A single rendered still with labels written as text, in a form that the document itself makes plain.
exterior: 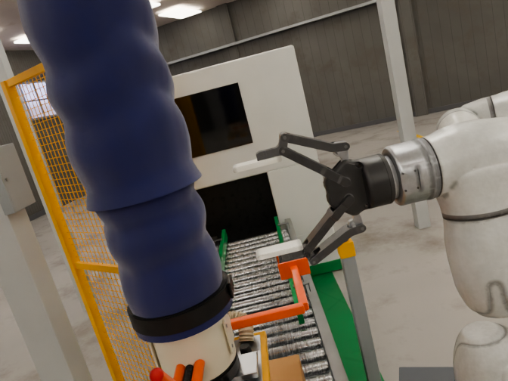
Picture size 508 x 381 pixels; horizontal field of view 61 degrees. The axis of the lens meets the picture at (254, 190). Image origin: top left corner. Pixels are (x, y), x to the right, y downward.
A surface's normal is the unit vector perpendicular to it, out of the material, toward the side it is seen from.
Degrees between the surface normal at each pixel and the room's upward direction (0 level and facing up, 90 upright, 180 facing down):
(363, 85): 90
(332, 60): 90
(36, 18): 82
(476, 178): 91
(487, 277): 88
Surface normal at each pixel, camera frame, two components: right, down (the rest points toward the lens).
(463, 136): -0.26, -0.55
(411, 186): 0.02, 0.23
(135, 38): 0.66, -0.26
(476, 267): -0.66, 0.29
